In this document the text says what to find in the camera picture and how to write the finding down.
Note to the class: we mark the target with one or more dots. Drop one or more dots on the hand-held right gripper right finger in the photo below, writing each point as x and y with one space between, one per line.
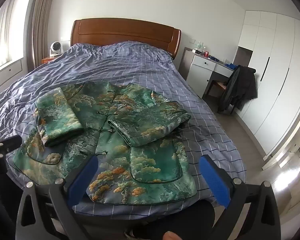
214 183

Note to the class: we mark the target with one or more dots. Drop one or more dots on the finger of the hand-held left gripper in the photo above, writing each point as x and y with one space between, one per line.
13 142

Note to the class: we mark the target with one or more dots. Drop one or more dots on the white window cabinet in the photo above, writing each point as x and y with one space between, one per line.
5 76

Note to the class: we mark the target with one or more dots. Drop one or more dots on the brown curtain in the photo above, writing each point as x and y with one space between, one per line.
41 17

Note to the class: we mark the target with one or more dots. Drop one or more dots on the wooden bed headboard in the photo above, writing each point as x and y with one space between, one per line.
120 33

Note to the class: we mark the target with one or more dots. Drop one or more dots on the bed with blue checked cover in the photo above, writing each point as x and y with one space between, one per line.
140 62

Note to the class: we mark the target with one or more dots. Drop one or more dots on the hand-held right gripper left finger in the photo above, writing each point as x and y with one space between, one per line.
82 181

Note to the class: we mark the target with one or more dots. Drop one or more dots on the red can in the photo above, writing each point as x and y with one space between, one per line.
206 53

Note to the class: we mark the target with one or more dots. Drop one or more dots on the blue item on desk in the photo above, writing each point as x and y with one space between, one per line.
231 66

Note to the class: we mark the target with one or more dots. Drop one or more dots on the wooden chair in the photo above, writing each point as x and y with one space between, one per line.
218 86

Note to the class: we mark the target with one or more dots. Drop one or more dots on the small white fan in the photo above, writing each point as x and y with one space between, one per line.
55 48

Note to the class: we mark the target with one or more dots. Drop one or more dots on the wooden nightstand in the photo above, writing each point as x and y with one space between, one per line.
48 60

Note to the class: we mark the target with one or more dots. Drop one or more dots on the green printed padded jacket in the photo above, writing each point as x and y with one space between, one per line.
115 135

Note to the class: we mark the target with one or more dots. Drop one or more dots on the window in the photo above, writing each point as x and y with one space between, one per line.
6 35

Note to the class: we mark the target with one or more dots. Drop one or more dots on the white desk with drawer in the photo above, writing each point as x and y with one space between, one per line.
198 75

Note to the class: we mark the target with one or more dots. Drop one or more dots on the clear bottles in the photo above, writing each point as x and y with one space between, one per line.
199 46

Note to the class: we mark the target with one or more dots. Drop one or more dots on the white wardrobe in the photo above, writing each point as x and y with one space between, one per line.
275 67

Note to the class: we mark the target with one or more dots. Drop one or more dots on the person's right hand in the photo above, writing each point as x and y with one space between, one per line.
173 236

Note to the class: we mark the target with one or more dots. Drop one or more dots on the black jacket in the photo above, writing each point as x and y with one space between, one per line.
241 87

